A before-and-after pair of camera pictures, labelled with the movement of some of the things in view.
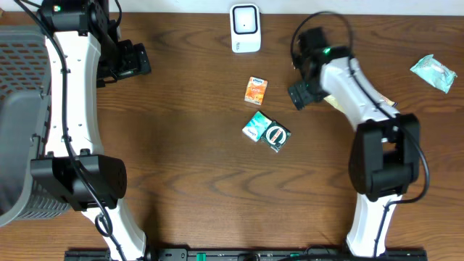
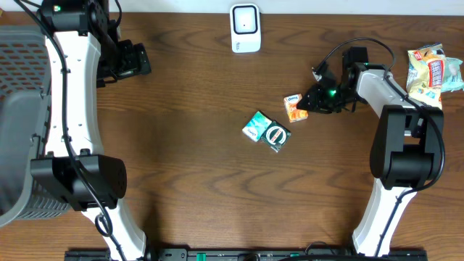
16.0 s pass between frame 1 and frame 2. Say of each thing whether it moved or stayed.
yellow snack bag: moved
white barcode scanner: stayed
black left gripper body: stayed
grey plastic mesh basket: stayed
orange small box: moved
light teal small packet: stayed
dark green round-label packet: stayed
